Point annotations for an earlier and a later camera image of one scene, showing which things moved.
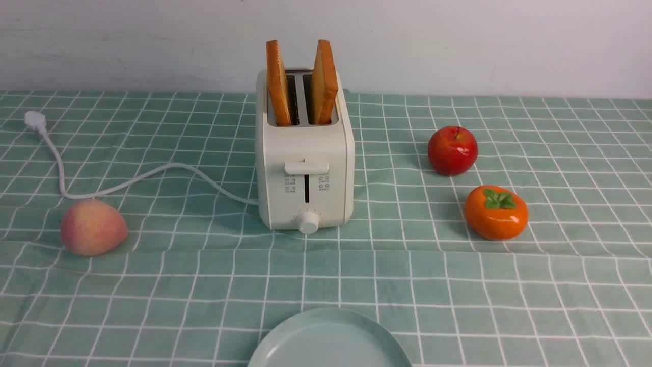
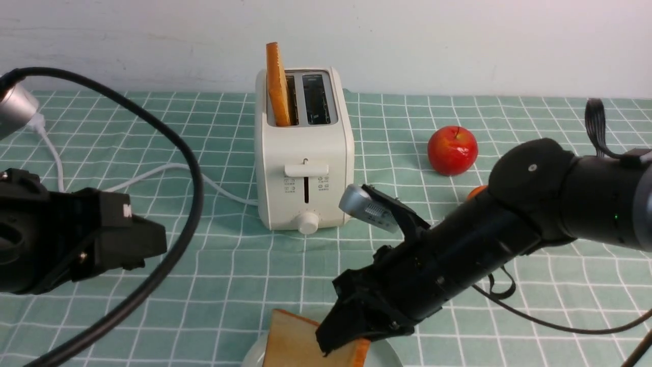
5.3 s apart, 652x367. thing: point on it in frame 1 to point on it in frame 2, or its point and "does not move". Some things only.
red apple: [452, 150] does not move
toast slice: [325, 82] to [292, 342]
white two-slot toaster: [305, 149] does not move
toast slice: [277, 84] does not move
